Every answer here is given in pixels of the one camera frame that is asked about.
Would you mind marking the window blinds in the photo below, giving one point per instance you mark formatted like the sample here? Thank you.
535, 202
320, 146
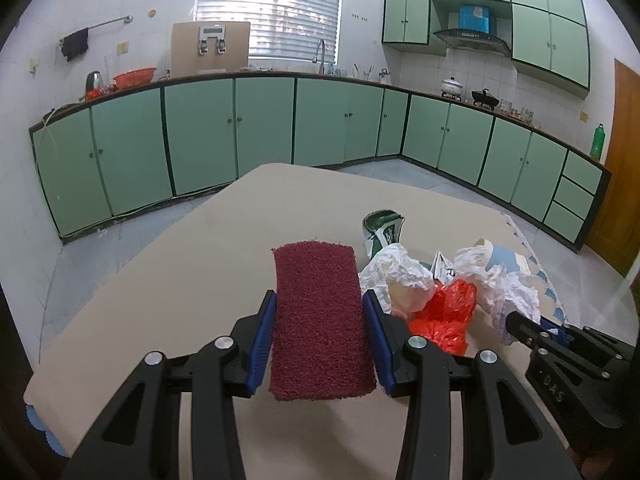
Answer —
270, 10

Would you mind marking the white cooking pot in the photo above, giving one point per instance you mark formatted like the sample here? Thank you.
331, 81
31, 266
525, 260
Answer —
451, 86

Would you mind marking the dark red scouring pad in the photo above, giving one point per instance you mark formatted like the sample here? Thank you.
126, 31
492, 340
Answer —
320, 320

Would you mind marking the wooden board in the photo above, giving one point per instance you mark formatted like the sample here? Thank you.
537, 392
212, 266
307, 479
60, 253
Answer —
185, 55

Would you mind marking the metal towel rail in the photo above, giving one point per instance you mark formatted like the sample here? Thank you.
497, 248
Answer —
107, 23

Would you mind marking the range hood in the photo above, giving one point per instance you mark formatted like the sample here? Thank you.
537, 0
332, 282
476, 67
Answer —
472, 40

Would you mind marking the wooden door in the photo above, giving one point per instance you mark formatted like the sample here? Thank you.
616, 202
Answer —
622, 170

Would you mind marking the metal kettle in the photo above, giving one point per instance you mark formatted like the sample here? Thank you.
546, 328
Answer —
94, 82

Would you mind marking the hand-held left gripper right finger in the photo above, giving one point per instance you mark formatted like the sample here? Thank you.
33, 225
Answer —
377, 340

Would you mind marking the metal faucet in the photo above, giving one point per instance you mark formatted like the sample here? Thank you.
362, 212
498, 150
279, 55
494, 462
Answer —
321, 52

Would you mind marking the red plastic bag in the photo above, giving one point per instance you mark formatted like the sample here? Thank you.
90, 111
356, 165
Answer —
445, 310

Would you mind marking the dark cloth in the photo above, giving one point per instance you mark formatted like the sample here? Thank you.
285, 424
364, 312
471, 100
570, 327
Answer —
75, 45

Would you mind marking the group of drinking glasses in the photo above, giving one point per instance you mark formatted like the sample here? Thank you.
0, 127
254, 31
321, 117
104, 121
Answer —
517, 111

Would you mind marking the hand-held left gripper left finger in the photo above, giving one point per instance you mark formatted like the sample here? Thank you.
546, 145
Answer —
262, 340

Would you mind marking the green wall cabinets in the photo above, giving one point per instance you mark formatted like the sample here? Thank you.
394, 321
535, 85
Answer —
550, 35

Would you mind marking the green base cabinets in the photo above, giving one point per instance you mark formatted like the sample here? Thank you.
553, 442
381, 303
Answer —
200, 135

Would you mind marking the white paper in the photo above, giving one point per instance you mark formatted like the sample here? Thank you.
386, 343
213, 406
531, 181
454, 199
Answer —
510, 295

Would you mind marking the green bottle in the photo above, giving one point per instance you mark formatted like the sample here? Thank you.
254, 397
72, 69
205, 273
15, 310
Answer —
598, 142

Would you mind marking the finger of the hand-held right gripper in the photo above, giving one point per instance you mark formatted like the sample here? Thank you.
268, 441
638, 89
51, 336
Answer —
530, 332
592, 347

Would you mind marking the red plastic basin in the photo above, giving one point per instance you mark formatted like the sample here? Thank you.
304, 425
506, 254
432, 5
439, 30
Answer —
135, 78

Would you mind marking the blue and white paper cup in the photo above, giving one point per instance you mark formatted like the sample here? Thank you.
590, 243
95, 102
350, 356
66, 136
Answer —
505, 260

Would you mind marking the green white crushed cup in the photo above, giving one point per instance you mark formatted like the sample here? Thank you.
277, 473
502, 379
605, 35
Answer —
382, 232

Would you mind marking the utensil holder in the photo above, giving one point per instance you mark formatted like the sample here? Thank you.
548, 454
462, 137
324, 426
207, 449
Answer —
364, 74

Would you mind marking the blue box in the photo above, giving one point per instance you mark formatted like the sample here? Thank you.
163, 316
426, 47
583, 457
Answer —
475, 19

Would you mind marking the black wok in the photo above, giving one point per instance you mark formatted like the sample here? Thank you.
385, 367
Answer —
485, 98

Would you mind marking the wall socket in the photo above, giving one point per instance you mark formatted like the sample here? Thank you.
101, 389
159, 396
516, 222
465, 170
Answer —
122, 48

